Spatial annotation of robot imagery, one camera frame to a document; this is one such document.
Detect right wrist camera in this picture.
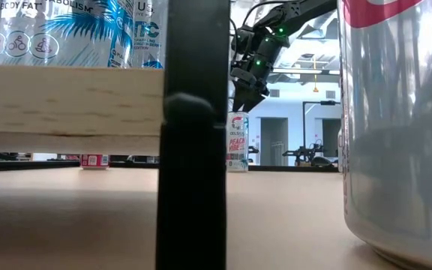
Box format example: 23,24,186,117
232,26,257,56

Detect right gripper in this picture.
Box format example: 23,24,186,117
231,46,277,113

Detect yellow hanging cord pendant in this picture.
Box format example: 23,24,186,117
312,55,320,94

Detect red Coca-Cola can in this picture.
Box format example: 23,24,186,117
79,153,110,171

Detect black metal stand frame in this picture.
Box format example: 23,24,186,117
301,99,341,149

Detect white Celsius Arctic Vibe can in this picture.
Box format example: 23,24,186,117
131,0,168,70
0,0,137,69

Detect white Celsius Peach Vibe can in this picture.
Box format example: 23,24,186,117
225,111,251,173

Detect silver Diet Coke can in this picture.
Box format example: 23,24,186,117
337,0,432,270
336,127,345,174

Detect long ceiling light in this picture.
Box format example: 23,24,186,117
274,67,324,75

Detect light wooden shelf board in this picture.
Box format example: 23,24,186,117
0,64,164,157

